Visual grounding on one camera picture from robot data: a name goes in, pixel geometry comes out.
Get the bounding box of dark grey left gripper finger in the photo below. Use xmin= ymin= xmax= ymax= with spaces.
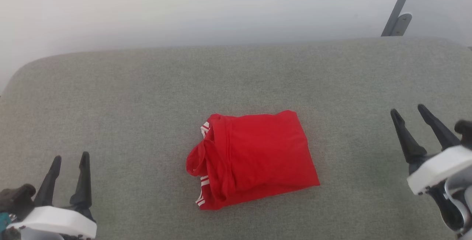
xmin=69 ymin=151 xmax=93 ymax=213
xmin=34 ymin=155 xmax=62 ymax=208

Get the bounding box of grey metal bar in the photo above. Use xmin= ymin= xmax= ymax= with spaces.
xmin=381 ymin=0 xmax=419 ymax=37

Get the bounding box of grey fabric sofa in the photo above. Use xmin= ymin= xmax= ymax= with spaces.
xmin=0 ymin=36 xmax=472 ymax=240

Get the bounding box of grey metal wall bracket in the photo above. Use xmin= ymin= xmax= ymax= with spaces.
xmin=391 ymin=13 xmax=413 ymax=37

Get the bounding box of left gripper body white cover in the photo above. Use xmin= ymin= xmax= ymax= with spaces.
xmin=7 ymin=204 xmax=98 ymax=240

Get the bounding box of teal left camera cable plug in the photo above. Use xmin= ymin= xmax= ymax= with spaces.
xmin=0 ymin=212 xmax=12 ymax=234

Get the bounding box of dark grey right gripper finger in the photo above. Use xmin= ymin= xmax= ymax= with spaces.
xmin=417 ymin=104 xmax=461 ymax=151
xmin=390 ymin=109 xmax=428 ymax=174

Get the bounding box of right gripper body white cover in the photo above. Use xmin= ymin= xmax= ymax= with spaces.
xmin=406 ymin=145 xmax=472 ymax=233

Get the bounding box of red shirt with white sleeves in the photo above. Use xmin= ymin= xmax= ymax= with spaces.
xmin=185 ymin=110 xmax=320 ymax=211

